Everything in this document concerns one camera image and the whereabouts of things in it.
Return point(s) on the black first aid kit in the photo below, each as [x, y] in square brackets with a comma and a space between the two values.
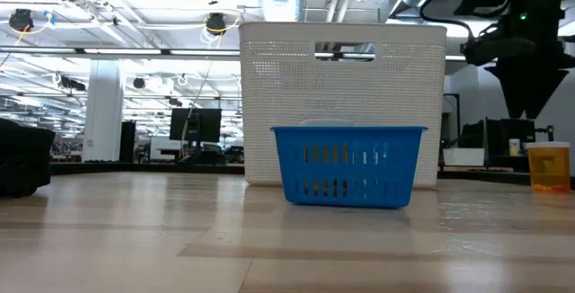
[22, 158]

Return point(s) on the black ceiling device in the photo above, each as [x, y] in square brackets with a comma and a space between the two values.
[21, 20]
[216, 23]

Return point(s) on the white box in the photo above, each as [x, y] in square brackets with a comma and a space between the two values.
[462, 157]

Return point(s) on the small white bottle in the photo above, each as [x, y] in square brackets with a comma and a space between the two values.
[514, 147]

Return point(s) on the white perforated plastic basket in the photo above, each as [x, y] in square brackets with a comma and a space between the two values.
[287, 86]

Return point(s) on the white square pillar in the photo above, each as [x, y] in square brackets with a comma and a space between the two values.
[103, 109]

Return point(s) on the black equipment rack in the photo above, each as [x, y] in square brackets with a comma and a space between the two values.
[494, 140]

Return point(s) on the black computer monitor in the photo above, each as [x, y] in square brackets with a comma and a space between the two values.
[202, 124]

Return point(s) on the black floor-standing box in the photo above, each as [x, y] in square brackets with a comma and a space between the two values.
[127, 142]

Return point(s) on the small blue plastic basket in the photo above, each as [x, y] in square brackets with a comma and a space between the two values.
[406, 167]

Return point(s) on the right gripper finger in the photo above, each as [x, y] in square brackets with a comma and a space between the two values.
[541, 86]
[510, 86]

